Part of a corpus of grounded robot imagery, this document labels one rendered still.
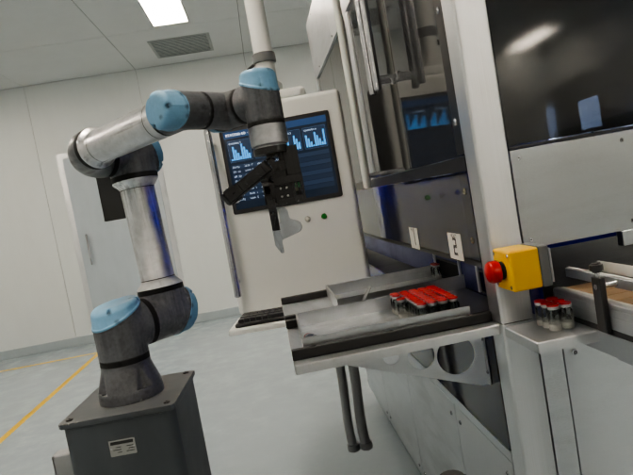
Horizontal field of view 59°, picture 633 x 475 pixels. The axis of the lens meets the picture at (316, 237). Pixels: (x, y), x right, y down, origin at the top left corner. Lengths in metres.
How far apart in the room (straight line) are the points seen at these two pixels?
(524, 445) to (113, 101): 6.19
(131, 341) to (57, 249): 5.63
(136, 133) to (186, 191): 5.44
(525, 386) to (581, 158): 0.45
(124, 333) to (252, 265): 0.79
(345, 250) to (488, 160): 1.03
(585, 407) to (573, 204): 0.39
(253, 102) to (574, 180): 0.63
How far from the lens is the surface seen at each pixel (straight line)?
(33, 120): 7.12
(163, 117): 1.10
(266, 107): 1.12
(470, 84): 1.11
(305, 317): 1.37
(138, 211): 1.47
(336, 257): 2.04
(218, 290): 6.67
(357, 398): 2.27
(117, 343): 1.39
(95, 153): 1.35
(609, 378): 1.27
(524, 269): 1.03
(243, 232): 2.06
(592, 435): 1.28
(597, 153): 1.20
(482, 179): 1.10
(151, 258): 1.47
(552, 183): 1.16
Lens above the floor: 1.18
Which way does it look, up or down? 4 degrees down
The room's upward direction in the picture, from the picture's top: 10 degrees counter-clockwise
